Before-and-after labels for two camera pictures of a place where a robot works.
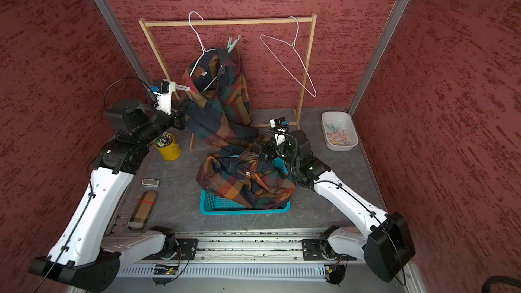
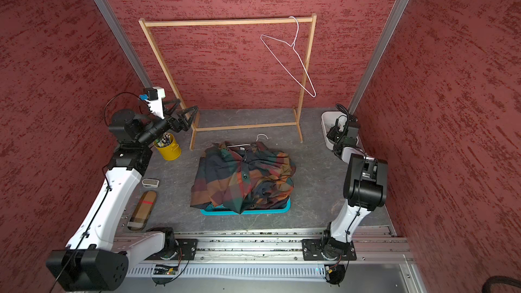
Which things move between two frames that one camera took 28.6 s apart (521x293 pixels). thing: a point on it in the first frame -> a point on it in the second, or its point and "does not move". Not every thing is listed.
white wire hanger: x=203 y=46 -> x=249 y=144
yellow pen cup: x=166 y=145 does not move
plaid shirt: x=216 y=102 -> x=242 y=177
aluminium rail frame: x=248 y=262 does not move
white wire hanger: x=314 y=95 does not move
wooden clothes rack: x=146 y=22 does not move
